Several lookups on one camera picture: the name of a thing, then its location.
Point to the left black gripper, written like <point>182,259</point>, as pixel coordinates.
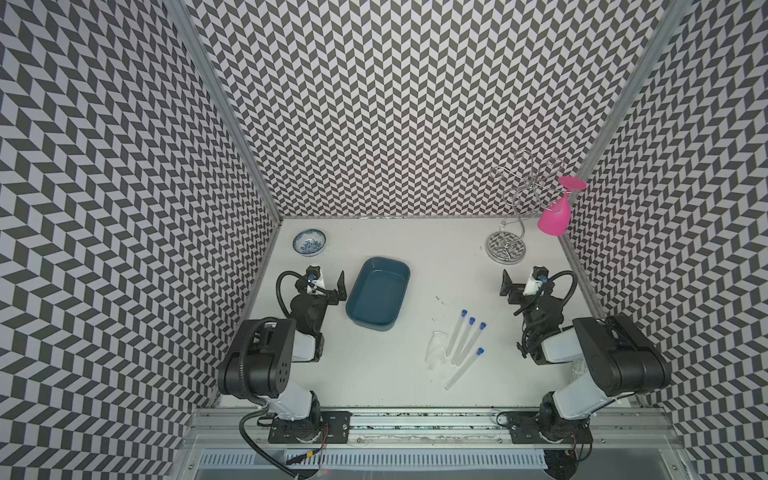
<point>332,297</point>

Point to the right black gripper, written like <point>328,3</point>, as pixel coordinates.
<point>507,285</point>

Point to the test tube blue cap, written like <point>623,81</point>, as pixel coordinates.
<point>468,348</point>
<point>455,359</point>
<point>455,332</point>
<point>465,367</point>

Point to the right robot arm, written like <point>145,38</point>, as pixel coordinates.
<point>619,358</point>

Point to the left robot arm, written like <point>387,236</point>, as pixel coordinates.
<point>257,366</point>

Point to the teal plastic tray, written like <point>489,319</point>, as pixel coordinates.
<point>378,293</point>

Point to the blue white ceramic bowl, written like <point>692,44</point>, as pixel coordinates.
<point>309,243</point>

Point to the pink plastic wine glass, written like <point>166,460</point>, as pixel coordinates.
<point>557,216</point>

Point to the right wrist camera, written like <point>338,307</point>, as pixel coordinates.
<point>537,278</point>

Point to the chrome wire glass rack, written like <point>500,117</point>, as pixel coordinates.
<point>524,199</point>

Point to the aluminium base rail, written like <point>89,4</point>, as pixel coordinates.
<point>443,439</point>

